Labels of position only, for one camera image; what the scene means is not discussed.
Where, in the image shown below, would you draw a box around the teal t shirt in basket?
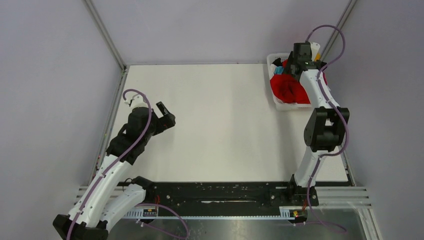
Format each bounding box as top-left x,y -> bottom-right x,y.
274,66 -> 284,75

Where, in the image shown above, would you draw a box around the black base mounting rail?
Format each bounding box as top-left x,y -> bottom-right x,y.
131,176 -> 319,215

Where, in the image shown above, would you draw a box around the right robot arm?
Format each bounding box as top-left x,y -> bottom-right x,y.
283,41 -> 350,206

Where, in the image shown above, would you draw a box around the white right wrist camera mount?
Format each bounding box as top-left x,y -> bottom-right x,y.
310,42 -> 321,62

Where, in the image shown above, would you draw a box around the black t shirt in basket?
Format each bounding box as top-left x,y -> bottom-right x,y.
272,57 -> 283,67

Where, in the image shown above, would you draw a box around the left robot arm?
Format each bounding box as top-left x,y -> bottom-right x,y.
52,100 -> 176,240

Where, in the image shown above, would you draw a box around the aluminium frame rails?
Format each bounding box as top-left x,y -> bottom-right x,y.
74,185 -> 372,210

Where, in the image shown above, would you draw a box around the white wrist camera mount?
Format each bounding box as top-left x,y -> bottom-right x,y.
124,94 -> 147,108
310,42 -> 321,62

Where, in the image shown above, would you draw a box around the white plastic laundry basket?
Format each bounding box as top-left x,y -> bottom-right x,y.
266,52 -> 311,111

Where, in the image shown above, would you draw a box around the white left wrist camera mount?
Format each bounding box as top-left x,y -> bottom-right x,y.
124,94 -> 147,108

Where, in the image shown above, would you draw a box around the white slotted cable duct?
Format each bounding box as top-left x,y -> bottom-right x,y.
122,207 -> 295,220

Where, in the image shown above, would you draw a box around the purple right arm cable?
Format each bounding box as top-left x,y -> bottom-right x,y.
291,24 -> 349,234

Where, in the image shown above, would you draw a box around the red t shirt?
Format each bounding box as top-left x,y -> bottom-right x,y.
270,60 -> 310,104

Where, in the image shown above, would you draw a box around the yellow t shirt in basket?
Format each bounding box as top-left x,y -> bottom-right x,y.
314,52 -> 321,62

